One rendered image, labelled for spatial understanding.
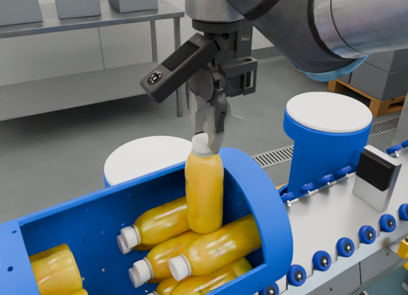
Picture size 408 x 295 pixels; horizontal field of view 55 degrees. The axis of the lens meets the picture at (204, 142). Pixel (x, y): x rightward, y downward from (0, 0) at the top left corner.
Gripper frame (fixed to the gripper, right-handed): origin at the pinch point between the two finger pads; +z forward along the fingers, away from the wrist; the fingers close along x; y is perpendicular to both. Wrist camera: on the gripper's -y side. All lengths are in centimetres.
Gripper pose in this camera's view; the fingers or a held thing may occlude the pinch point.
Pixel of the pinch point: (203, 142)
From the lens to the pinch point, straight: 64.4
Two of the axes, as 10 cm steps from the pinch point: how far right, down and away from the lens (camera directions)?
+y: 8.5, -2.8, 4.4
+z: 0.0, 8.5, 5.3
